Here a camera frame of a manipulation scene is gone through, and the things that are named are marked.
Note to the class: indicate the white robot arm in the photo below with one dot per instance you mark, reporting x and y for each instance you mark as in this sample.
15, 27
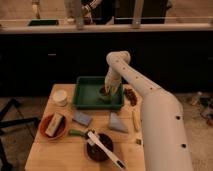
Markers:
164, 137

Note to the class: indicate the green plastic tray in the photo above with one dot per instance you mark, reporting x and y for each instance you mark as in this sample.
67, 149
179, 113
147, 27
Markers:
87, 97

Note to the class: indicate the dark red grapes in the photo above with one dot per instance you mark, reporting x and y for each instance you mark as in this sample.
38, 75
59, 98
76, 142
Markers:
130, 95

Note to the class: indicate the grey triangular cloth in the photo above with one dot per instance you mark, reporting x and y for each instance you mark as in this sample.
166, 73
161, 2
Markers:
116, 124

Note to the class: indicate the blue sponge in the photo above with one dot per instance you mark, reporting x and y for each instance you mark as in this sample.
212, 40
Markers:
82, 118

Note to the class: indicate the white cup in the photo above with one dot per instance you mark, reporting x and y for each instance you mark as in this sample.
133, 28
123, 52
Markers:
60, 98

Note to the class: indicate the orange bowl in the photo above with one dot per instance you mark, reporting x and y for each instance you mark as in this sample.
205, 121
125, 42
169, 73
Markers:
60, 131

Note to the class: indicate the white brown block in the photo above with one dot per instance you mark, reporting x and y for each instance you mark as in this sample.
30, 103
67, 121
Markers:
53, 124

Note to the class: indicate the silver fork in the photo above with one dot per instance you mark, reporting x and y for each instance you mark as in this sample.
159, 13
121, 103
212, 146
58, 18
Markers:
139, 141

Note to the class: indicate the wooden table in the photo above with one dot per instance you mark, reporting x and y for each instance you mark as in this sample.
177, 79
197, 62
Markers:
69, 152

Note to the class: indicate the person in background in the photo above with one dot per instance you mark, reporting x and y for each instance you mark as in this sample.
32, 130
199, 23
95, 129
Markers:
103, 12

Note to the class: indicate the black stand legs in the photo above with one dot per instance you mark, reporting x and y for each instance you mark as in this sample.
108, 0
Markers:
6, 166

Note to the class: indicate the floor clutter items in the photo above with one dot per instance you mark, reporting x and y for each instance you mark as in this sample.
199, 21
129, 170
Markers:
205, 100

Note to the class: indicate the green handled tool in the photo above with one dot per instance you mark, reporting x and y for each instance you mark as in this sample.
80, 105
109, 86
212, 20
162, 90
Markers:
73, 132

